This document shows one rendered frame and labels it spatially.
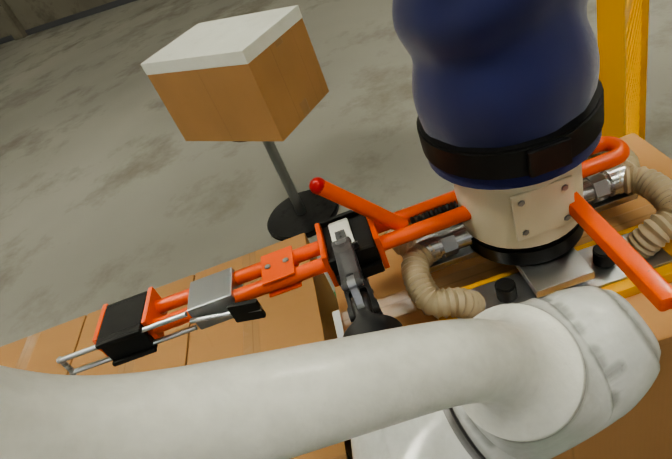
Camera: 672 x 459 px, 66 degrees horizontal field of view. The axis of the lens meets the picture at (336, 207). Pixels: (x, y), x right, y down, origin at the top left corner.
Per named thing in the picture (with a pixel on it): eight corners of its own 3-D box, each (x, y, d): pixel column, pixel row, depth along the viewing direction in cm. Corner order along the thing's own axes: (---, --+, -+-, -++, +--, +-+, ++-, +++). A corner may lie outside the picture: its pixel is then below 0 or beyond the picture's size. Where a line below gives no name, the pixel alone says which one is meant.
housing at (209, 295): (244, 284, 80) (232, 264, 78) (245, 316, 75) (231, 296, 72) (203, 299, 81) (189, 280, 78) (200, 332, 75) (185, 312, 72)
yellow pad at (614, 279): (650, 228, 76) (651, 202, 73) (700, 273, 68) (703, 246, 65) (432, 306, 78) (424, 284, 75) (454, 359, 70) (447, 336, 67)
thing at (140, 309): (169, 306, 81) (152, 285, 79) (163, 342, 75) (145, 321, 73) (120, 324, 82) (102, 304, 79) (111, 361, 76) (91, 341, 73)
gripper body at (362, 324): (337, 350, 56) (324, 290, 63) (360, 391, 61) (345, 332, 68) (401, 326, 56) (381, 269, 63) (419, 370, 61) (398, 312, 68)
